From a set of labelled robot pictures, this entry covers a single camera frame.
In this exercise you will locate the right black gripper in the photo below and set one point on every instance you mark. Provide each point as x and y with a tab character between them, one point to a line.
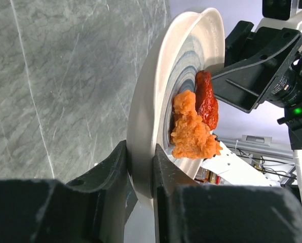
258	67

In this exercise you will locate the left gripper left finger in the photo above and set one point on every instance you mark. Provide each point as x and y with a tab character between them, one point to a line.
90	208

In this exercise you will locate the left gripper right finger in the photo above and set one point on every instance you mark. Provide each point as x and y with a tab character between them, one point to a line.
186	211

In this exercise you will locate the beige blue ceramic plate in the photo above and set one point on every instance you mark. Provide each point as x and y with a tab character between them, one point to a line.
193	41

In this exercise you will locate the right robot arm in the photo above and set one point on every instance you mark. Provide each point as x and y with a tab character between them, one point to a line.
229	169

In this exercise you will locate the red chicken piece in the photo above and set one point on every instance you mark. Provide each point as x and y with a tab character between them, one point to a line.
206	103

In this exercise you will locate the orange nugget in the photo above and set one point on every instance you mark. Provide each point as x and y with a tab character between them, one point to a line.
191	137

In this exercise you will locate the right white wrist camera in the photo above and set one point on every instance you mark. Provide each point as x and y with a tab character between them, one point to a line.
279	14

